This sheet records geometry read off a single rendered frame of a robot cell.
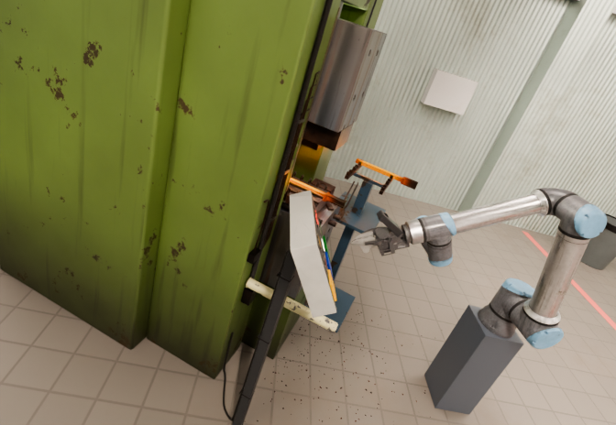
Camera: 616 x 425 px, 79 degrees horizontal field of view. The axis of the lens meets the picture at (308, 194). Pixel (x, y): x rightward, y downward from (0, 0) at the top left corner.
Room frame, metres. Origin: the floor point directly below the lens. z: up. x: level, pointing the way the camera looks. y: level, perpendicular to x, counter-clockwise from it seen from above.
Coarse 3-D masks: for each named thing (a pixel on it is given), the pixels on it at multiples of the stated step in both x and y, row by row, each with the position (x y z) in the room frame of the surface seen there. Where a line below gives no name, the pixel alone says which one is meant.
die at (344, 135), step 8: (312, 128) 1.57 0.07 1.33; (320, 128) 1.56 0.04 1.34; (304, 136) 1.57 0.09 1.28; (312, 136) 1.57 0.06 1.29; (320, 136) 1.56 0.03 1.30; (328, 136) 1.55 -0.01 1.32; (336, 136) 1.54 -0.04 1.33; (344, 136) 1.63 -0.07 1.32; (320, 144) 1.55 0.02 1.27; (328, 144) 1.55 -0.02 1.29; (336, 144) 1.54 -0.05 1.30
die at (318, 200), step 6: (300, 180) 1.75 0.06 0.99; (288, 186) 1.65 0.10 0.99; (294, 186) 1.67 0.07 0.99; (300, 186) 1.67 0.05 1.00; (312, 186) 1.73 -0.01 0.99; (288, 192) 1.60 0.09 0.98; (294, 192) 1.61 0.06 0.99; (312, 192) 1.65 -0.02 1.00; (288, 198) 1.57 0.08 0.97; (318, 198) 1.63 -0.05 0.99; (318, 204) 1.58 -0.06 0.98; (324, 204) 1.73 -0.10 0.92; (318, 210) 1.62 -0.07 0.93
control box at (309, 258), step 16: (304, 192) 1.22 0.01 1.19; (304, 208) 1.11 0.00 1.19; (304, 224) 1.01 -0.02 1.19; (304, 240) 0.93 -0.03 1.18; (320, 240) 1.05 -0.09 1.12; (304, 256) 0.90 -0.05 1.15; (320, 256) 0.91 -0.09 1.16; (304, 272) 0.91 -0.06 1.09; (320, 272) 0.91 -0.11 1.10; (304, 288) 0.91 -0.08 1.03; (320, 288) 0.92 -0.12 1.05; (320, 304) 0.92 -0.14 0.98
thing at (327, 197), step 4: (292, 180) 1.69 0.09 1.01; (296, 180) 1.70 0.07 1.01; (300, 184) 1.68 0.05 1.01; (304, 184) 1.69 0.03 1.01; (308, 188) 1.67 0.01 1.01; (312, 188) 1.67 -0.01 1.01; (316, 192) 1.65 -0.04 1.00; (320, 192) 1.65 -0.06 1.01; (324, 192) 1.67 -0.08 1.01; (328, 192) 1.67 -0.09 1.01; (324, 196) 1.64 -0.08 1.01; (328, 196) 1.64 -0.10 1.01; (332, 196) 1.65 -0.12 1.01; (324, 200) 1.63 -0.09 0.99; (328, 200) 1.64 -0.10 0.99; (332, 200) 1.64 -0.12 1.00; (336, 200) 1.63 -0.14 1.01; (340, 200) 1.64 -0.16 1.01; (336, 204) 1.63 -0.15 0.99; (340, 204) 1.63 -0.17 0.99; (344, 204) 1.63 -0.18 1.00
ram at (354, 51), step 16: (336, 32) 1.52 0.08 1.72; (352, 32) 1.51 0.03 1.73; (368, 32) 1.49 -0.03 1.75; (336, 48) 1.52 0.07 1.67; (352, 48) 1.50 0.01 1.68; (368, 48) 1.52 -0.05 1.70; (336, 64) 1.51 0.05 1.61; (352, 64) 1.50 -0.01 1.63; (368, 64) 1.62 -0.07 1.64; (320, 80) 1.52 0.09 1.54; (336, 80) 1.51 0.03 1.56; (352, 80) 1.49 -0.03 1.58; (368, 80) 1.73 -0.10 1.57; (320, 96) 1.52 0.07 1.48; (336, 96) 1.50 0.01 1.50; (352, 96) 1.52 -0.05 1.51; (320, 112) 1.51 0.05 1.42; (336, 112) 1.50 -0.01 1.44; (352, 112) 1.62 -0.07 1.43; (336, 128) 1.49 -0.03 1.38
